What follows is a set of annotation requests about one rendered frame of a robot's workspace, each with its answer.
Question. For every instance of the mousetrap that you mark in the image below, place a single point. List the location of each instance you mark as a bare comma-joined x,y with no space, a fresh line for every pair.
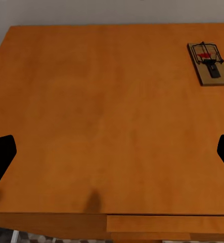
208,63

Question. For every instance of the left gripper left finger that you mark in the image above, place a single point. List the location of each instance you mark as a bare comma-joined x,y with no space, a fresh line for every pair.
8,151

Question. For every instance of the cabinet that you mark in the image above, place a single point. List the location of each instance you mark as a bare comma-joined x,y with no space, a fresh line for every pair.
116,138

